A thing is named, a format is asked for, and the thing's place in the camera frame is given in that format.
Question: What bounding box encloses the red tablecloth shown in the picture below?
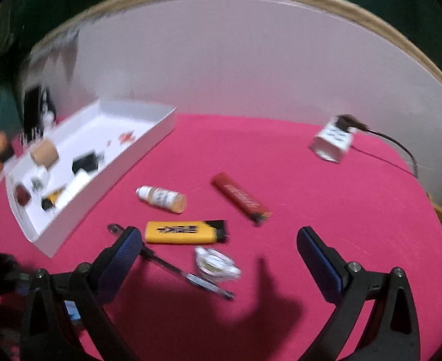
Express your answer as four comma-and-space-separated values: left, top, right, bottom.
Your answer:
0, 114, 442, 361

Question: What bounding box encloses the black charger plug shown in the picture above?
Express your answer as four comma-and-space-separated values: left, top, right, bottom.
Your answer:
72, 151, 106, 176

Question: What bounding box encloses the small white dropper bottle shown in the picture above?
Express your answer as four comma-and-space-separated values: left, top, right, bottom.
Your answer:
136, 186, 188, 213

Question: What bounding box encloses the black plug with cable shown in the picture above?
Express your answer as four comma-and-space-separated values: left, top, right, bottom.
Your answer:
336, 114, 420, 178

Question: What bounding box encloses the white power strip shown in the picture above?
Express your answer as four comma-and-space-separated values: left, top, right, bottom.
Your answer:
310, 117, 355, 165

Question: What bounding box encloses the white charger plug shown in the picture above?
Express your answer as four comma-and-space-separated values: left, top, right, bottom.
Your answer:
30, 168, 51, 193

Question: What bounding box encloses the dark red small cylinder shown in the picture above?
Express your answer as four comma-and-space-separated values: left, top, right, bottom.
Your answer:
13, 183, 32, 207

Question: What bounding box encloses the black phone holder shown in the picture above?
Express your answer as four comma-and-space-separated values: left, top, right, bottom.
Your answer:
23, 86, 58, 136

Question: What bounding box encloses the red lighter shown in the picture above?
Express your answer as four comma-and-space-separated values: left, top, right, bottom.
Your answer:
210, 172, 273, 227

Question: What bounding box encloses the tan tape roll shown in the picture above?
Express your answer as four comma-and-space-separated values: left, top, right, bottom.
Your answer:
30, 139, 60, 168

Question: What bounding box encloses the yellow lighter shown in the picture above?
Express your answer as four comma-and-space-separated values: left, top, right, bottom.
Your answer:
145, 220, 230, 245
41, 189, 66, 212

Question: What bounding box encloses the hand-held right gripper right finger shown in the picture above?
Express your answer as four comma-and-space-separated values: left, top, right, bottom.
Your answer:
296, 226, 421, 361

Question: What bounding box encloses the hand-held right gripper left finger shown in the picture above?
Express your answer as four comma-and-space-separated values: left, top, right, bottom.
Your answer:
20, 226, 143, 361

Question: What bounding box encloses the black gel pen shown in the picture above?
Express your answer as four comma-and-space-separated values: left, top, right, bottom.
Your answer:
107, 223, 237, 302

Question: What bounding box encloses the white cardboard tray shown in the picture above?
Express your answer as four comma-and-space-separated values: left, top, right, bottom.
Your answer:
6, 99, 177, 258

